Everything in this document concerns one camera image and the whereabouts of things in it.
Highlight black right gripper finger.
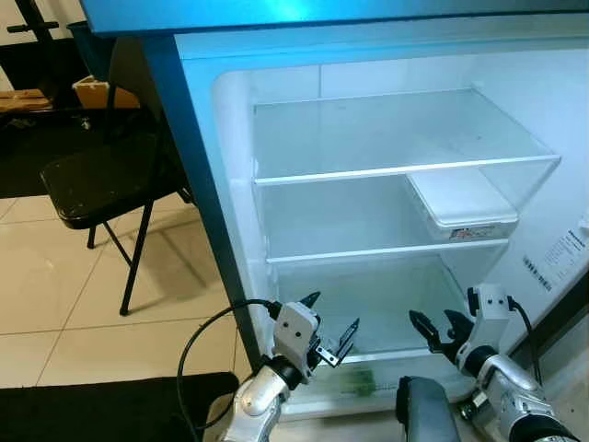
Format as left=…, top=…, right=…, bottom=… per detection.
left=410, top=311, right=450, bottom=360
left=445, top=309, right=474, bottom=349

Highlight white lidded food container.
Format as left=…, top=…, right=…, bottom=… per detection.
left=408, top=169, right=519, bottom=244

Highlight glass fridge shelf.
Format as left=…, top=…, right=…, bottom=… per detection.
left=265, top=175, right=512, bottom=266
left=251, top=87, right=562, bottom=188
left=274, top=253, right=479, bottom=365

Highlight white-lined fridge door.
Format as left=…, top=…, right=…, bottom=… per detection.
left=511, top=272, right=589, bottom=442

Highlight white fridge label sticker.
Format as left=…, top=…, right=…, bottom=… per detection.
left=522, top=224, right=589, bottom=294

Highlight silver fridge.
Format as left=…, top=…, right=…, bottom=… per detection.
left=78, top=0, right=589, bottom=425

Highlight green vegetable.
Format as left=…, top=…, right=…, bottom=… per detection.
left=342, top=366, right=380, bottom=395

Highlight grey black robot right leg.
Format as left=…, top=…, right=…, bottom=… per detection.
left=396, top=377, right=463, bottom=442

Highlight black folding chair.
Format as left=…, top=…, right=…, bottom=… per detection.
left=40, top=37, right=196, bottom=319

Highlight light brown box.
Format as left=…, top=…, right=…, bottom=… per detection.
left=0, top=87, right=56, bottom=114
left=72, top=76, right=141, bottom=111

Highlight large black floor mat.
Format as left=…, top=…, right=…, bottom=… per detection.
left=0, top=110, right=111, bottom=199

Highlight black equipment stand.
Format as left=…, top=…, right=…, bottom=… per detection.
left=5, top=0, right=61, bottom=47

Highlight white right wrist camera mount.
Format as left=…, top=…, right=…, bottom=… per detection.
left=468, top=284, right=514, bottom=349

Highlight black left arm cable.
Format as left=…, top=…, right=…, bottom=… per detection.
left=175, top=297, right=282, bottom=438

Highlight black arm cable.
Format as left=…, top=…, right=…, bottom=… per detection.
left=504, top=297, right=546, bottom=365
left=175, top=297, right=282, bottom=438

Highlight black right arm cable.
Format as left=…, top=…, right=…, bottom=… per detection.
left=504, top=297, right=546, bottom=365

